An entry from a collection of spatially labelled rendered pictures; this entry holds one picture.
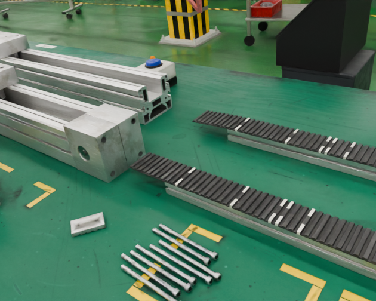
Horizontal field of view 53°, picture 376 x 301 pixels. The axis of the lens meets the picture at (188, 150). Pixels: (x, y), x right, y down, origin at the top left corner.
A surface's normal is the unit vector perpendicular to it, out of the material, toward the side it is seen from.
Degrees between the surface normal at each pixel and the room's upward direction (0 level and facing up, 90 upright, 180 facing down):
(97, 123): 0
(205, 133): 0
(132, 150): 90
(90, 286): 0
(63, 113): 90
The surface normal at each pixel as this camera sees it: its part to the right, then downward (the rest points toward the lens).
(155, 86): -0.60, 0.48
